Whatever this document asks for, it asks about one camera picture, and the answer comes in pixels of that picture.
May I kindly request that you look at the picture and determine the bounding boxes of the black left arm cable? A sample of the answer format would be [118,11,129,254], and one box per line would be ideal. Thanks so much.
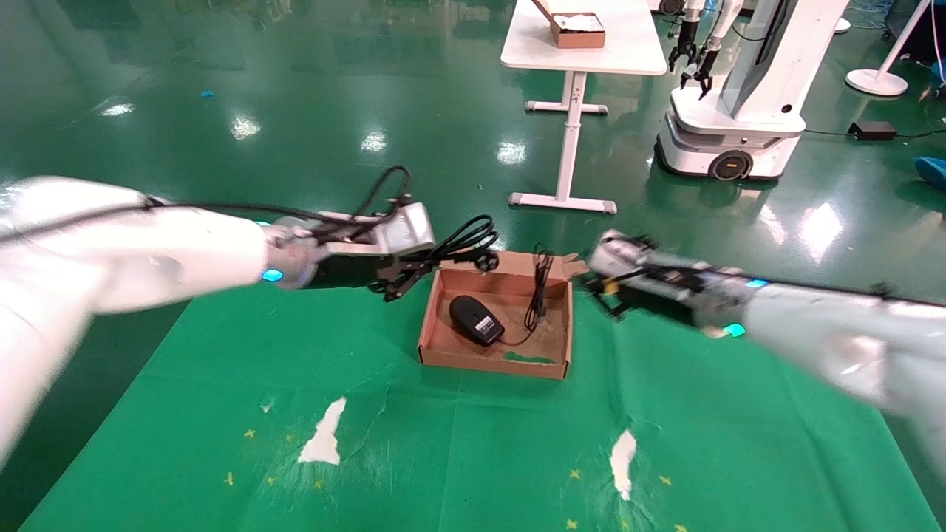
[0,166,412,246]

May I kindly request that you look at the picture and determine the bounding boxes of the small brown cardboard box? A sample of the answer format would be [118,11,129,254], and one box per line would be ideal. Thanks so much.
[532,0,608,50]

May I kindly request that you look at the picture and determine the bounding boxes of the parked white wheeled robot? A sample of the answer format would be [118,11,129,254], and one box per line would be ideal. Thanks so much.
[656,0,852,183]

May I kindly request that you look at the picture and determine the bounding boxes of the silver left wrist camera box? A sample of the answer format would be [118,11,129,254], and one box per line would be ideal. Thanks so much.
[366,201,438,258]

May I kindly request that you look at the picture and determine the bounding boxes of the black power cable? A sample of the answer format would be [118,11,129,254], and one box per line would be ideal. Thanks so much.
[427,214,501,271]

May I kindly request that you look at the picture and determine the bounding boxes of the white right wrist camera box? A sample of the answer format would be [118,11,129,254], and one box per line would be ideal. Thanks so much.
[589,229,656,279]

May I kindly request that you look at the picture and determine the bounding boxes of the open brown cardboard box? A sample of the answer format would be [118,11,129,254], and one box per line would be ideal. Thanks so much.
[418,249,591,381]

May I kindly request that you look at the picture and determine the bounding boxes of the green table cloth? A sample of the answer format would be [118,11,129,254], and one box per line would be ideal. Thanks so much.
[18,275,941,532]

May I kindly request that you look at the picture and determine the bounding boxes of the black wired computer mouse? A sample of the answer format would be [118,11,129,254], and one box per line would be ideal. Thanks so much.
[449,247,556,348]

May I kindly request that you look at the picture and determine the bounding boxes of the blue object on floor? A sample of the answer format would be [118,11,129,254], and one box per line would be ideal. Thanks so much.
[913,155,946,195]

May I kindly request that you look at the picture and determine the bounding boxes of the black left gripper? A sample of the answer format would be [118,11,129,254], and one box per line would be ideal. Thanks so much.
[306,247,452,303]

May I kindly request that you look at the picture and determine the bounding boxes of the white lamp stand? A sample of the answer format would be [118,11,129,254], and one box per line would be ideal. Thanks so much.
[845,0,933,98]

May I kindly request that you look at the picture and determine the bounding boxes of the white height-adjustable table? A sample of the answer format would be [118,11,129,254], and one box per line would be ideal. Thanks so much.
[500,0,669,215]

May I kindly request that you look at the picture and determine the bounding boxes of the black power brick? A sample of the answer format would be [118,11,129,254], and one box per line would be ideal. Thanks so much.
[849,120,898,143]

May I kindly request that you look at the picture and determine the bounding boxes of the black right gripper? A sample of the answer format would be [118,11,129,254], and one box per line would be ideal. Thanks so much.
[588,268,715,324]

